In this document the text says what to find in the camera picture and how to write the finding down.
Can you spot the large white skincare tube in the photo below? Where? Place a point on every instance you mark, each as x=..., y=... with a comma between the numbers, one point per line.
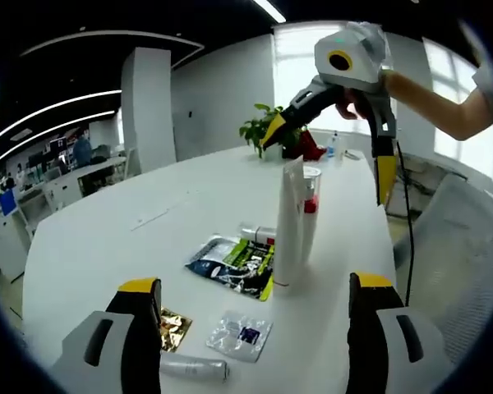
x=289, y=230

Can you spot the gold foil skincare sachet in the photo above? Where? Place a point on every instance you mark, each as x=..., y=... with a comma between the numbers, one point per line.
x=174, y=328

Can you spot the red-collared skincare pump bottle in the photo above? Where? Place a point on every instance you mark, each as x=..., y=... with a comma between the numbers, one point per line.
x=310, y=238

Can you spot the white office desk row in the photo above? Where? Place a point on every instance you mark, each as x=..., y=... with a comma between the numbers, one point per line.
x=65, y=189

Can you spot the white square pillar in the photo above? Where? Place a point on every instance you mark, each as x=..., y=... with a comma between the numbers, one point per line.
x=148, y=106

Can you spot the small clear blue-label bottle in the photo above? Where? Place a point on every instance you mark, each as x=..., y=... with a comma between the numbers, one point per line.
x=332, y=145

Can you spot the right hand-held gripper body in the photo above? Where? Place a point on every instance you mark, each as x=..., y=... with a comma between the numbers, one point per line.
x=365, y=70

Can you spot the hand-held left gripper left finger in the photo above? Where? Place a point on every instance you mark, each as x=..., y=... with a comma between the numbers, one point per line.
x=115, y=344

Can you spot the grey mesh office chair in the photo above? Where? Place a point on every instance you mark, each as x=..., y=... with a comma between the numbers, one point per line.
x=456, y=267

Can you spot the blue desk panel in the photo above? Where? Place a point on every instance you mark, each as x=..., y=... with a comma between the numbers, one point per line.
x=8, y=203

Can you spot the person's right hand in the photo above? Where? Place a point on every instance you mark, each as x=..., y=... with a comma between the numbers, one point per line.
x=351, y=108

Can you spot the red wrapped pot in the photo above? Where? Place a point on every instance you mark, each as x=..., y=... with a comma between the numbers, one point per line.
x=310, y=147

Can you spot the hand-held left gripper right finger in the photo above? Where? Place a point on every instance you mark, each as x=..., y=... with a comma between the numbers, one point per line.
x=378, y=344

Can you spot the large bright window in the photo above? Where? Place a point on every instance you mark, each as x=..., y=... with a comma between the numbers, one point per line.
x=296, y=61

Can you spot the long ceiling light strip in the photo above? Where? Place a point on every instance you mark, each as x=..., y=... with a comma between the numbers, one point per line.
x=107, y=93
x=102, y=113

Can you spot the silver green black skincare sachet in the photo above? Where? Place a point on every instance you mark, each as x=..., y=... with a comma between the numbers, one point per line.
x=230, y=267

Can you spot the person's light shirt sleeve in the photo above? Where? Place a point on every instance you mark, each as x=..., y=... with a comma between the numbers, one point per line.
x=487, y=82

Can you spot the clear dark-label skincare sachet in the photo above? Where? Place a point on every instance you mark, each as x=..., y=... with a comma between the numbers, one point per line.
x=238, y=334

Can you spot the white plant pot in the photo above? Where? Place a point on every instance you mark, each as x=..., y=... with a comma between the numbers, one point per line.
x=272, y=152

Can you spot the green potted plant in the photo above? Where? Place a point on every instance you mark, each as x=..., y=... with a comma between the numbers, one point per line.
x=254, y=131

